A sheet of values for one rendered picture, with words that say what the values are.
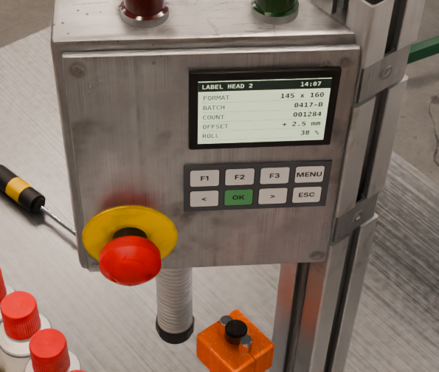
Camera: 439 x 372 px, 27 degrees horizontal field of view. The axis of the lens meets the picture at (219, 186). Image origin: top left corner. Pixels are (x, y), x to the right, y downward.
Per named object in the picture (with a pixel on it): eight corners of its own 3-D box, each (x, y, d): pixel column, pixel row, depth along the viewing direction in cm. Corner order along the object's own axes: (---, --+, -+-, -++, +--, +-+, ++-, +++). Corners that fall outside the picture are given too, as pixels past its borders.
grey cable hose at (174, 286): (147, 328, 84) (139, 162, 69) (178, 308, 85) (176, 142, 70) (171, 353, 82) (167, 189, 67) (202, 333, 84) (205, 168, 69)
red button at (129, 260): (97, 218, 57) (97, 256, 55) (159, 215, 57) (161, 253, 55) (101, 257, 60) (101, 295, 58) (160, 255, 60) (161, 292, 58)
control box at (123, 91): (83, 172, 68) (57, -57, 54) (312, 163, 69) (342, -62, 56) (79, 281, 61) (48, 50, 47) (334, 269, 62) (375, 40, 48)
